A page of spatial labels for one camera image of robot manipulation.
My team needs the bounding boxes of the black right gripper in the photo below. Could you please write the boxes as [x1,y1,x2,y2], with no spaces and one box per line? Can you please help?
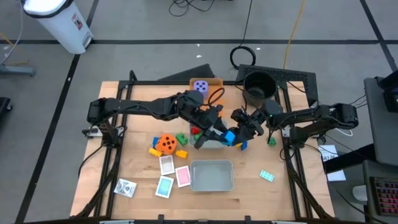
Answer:
[230,108,271,146]

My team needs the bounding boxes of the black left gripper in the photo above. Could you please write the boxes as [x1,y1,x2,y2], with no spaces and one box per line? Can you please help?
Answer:
[194,105,230,150]

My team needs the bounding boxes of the blue large toy block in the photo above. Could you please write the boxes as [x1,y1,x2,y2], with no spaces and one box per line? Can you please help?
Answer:
[223,130,237,146]

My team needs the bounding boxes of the purple foam die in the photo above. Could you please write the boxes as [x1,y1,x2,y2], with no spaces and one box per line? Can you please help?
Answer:
[193,80,209,100]

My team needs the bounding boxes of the orange foam die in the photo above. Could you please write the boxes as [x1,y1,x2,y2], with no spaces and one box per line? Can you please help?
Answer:
[155,133,178,156]

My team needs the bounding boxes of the teal playing card box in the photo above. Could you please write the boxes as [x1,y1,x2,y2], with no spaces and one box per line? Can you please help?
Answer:
[155,175,175,199]

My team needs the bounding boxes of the grey plastic bin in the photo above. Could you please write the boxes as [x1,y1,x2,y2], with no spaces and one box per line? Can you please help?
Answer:
[189,159,234,192]
[188,123,231,149]

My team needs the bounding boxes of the black bucket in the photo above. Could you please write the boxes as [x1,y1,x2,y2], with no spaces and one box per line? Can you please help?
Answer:
[243,70,278,107]

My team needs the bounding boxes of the orange translucent plastic bin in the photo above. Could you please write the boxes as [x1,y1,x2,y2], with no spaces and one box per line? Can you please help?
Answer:
[189,77,224,118]

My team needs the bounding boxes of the pink playing card box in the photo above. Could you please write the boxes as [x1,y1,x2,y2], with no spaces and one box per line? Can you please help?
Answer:
[175,166,192,189]

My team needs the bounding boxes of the mint green lego brick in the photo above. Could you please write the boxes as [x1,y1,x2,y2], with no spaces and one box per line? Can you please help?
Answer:
[259,169,275,183]

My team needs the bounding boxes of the black perforated case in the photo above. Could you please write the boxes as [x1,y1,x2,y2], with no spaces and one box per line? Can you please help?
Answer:
[236,63,319,107]

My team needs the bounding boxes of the white paper sheet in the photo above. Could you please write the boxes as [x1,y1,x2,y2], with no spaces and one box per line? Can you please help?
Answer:
[318,144,339,162]
[326,169,347,182]

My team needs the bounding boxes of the grey computer mouse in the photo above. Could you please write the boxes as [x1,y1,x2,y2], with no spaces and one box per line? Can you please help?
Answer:
[352,184,368,202]

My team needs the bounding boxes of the black monitor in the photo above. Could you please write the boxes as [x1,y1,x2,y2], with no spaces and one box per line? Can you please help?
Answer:
[374,70,398,113]

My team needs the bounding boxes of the backlit keyboard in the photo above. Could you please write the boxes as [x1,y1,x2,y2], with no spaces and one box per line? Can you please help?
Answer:
[369,175,398,218]

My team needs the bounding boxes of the white trash can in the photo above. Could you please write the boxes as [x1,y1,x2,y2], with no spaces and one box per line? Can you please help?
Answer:
[23,0,95,55]

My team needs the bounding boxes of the grey stand base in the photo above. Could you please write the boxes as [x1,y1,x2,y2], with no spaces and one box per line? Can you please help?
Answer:
[0,63,37,77]

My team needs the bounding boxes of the black coiled cable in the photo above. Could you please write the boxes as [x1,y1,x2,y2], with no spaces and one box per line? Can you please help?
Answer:
[229,0,257,70]

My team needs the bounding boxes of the black metal table frame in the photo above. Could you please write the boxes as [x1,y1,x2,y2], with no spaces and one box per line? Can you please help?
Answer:
[73,70,336,224]

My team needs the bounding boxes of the yellow cable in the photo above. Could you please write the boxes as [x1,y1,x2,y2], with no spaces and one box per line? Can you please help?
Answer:
[282,0,308,70]

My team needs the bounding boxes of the black cable tangle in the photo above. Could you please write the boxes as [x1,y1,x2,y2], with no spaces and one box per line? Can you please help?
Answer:
[169,0,216,17]

